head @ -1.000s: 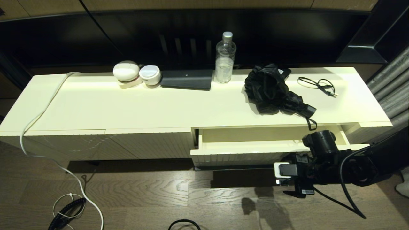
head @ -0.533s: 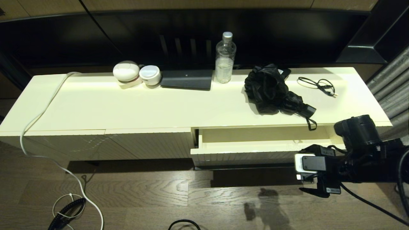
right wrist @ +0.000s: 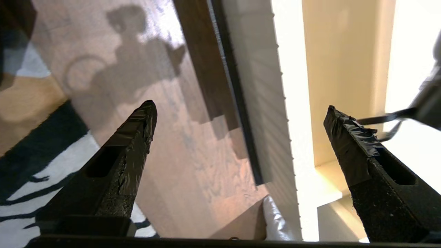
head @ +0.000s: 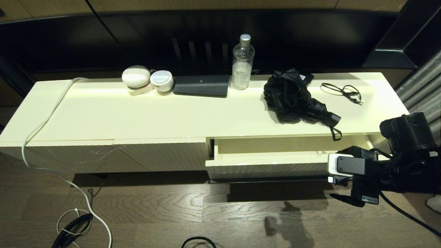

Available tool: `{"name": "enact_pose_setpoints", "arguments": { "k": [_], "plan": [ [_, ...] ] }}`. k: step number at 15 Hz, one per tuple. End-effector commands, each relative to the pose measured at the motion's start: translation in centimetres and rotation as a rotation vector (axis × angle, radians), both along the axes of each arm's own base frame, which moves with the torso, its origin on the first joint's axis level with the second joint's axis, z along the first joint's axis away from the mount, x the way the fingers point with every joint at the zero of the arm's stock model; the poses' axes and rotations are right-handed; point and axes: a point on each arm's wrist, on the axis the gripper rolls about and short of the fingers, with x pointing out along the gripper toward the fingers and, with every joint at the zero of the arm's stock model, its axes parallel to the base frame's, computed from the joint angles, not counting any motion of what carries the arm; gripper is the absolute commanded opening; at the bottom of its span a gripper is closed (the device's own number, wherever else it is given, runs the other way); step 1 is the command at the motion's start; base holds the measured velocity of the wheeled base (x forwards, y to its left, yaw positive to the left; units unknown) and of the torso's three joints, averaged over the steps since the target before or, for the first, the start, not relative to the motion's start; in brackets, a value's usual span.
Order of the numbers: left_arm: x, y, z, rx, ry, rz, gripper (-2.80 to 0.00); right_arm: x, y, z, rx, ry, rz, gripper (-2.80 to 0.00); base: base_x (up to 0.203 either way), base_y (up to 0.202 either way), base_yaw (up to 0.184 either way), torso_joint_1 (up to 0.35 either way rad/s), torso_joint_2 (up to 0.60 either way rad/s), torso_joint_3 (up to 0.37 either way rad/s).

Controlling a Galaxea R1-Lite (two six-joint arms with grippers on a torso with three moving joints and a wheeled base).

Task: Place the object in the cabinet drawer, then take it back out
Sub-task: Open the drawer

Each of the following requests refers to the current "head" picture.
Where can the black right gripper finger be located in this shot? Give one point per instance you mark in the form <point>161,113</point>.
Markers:
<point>348,199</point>

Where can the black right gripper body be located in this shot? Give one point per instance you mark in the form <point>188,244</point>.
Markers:
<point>368,187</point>

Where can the cream ribbed drawer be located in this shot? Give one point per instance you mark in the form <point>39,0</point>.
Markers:
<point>268,168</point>

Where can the black umbrella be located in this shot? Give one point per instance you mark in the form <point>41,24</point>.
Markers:
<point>289,96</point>

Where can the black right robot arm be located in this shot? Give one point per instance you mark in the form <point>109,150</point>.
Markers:
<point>410,134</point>

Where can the cream low cabinet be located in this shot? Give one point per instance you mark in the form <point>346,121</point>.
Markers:
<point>172,117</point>

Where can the grey curtain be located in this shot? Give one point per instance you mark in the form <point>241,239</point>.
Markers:
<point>423,79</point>

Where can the small black labelled device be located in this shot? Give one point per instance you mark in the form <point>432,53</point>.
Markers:
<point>308,79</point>

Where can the black television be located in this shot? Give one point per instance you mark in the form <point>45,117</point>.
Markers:
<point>293,38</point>

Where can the clear plastic water bottle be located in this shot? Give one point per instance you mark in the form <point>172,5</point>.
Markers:
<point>242,69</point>

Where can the plain cream cabinet door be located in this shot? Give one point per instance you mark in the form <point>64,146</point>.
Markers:
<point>172,155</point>

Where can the black flat set-top box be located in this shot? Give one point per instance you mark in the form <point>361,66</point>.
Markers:
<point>201,86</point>

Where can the white round device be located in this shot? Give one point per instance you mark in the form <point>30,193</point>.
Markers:
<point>162,80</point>

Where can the beige device base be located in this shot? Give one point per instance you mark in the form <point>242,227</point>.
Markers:
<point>139,91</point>

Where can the white oval device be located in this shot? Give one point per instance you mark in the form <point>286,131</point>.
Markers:
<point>136,77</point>

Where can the scratched cream cabinet door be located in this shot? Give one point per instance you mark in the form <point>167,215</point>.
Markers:
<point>86,155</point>

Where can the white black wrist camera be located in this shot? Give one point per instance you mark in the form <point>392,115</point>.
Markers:
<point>348,165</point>

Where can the black wall shelf frame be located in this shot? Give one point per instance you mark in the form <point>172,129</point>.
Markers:
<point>389,57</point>

